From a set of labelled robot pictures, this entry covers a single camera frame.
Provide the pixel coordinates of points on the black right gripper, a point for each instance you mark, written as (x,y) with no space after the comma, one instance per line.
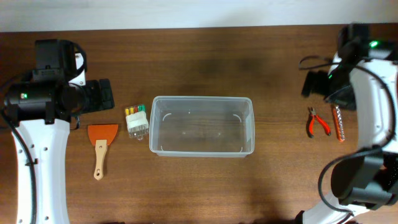
(346,100)

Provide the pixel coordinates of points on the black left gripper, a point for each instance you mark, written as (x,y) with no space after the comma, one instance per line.
(104,99)

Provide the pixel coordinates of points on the clear plastic storage container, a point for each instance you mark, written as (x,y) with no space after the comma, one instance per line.
(202,126)

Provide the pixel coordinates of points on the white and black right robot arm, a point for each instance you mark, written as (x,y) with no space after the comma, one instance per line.
(361,77)

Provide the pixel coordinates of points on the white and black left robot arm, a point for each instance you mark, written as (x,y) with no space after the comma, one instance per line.
(38,111)

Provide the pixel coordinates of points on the orange holder of drill bits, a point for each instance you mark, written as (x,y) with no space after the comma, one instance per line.
(337,117)

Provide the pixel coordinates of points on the clear case of coloured screwdrivers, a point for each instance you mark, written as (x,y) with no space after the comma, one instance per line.
(136,121)

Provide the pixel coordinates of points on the orange scraper with wooden handle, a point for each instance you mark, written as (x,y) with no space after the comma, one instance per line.
(101,136)

